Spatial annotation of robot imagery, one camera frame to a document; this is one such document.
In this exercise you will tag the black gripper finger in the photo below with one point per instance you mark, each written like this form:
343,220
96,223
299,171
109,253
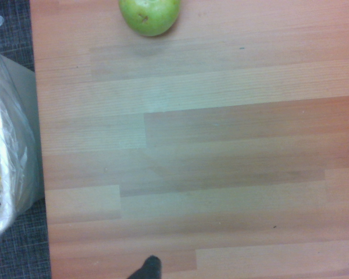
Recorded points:
149,270

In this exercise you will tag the green apple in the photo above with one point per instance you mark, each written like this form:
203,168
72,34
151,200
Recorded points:
150,17

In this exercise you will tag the clear plastic bin liner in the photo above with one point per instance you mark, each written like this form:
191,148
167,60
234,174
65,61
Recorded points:
8,151

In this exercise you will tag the grey trash bin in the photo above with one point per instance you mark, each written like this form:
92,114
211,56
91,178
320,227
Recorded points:
26,87

